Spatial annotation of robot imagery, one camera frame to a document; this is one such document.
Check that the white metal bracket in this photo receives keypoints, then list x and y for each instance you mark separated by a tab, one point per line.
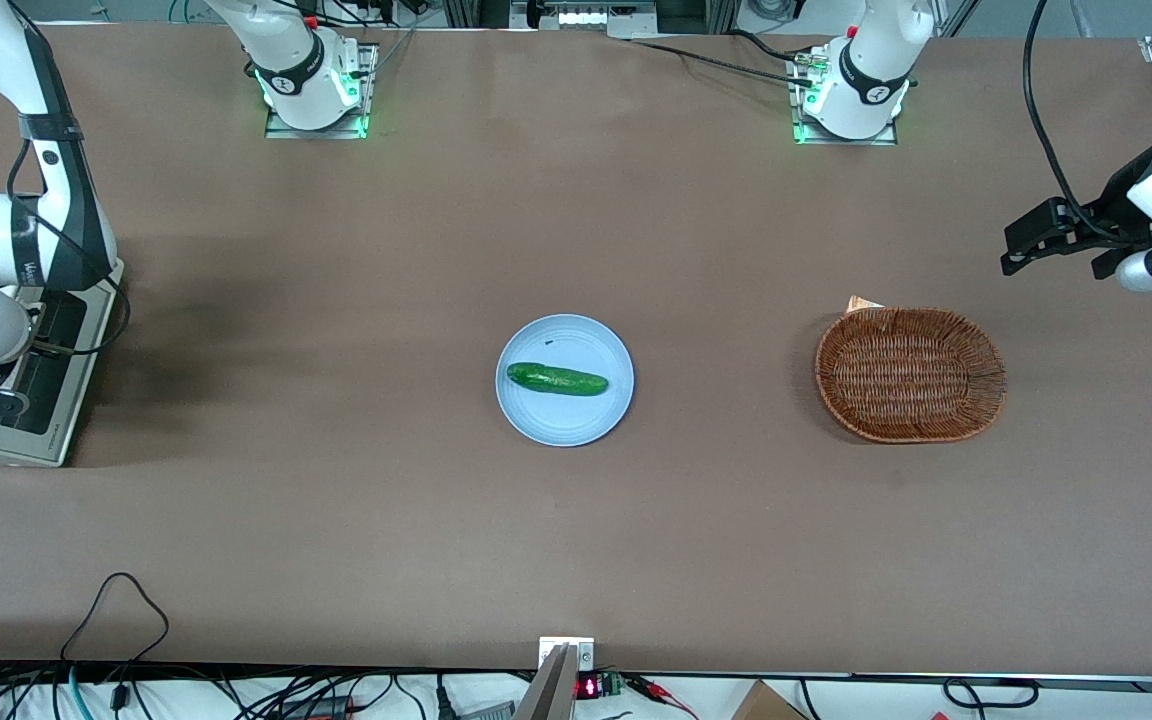
581	655

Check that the grey metal bar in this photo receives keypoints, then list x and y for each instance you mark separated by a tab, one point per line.
548	695

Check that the green cucumber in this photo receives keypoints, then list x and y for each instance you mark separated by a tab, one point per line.
556	379

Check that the brown wicker basket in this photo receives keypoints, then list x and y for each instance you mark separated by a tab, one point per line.
911	375

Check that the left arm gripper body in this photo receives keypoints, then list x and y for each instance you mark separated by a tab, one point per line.
1114	217

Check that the brown cardboard box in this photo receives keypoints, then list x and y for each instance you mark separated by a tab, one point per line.
766	705

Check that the black power adapter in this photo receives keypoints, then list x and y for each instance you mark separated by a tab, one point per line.
321	708

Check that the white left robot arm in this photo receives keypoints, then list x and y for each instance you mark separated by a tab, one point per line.
871	60

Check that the red alligator clip leads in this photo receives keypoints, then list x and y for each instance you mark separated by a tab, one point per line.
656	688

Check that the light blue round plate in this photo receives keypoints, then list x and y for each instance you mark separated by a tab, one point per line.
566	420

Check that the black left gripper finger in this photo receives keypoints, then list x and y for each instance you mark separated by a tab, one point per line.
1031	260
1046	225

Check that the red digit display module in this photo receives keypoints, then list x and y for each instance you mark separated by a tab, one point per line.
588	687

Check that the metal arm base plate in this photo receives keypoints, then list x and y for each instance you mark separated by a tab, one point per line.
316	133
841	141

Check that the beige paper tag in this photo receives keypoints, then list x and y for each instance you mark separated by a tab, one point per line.
861	303

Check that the metal rack with light strip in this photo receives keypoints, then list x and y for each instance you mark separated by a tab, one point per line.
586	15

